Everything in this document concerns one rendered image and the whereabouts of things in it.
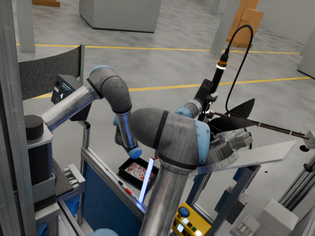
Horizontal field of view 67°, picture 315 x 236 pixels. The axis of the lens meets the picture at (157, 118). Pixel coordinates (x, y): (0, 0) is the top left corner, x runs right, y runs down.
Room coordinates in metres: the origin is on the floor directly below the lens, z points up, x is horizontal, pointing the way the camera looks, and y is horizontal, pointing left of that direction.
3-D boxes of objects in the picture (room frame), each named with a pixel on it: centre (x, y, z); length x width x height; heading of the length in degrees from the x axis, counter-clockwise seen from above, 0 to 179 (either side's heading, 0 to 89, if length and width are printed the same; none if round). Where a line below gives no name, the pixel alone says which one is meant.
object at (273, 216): (0.95, -0.81, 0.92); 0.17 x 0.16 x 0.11; 54
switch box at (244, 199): (1.12, -0.63, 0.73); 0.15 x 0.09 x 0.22; 54
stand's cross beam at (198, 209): (1.11, -0.49, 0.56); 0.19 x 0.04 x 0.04; 54
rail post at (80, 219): (1.15, 0.41, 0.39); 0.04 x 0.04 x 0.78; 54
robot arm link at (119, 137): (1.09, 0.17, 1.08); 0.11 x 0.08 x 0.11; 43
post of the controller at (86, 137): (1.15, 0.41, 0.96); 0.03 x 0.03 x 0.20; 54
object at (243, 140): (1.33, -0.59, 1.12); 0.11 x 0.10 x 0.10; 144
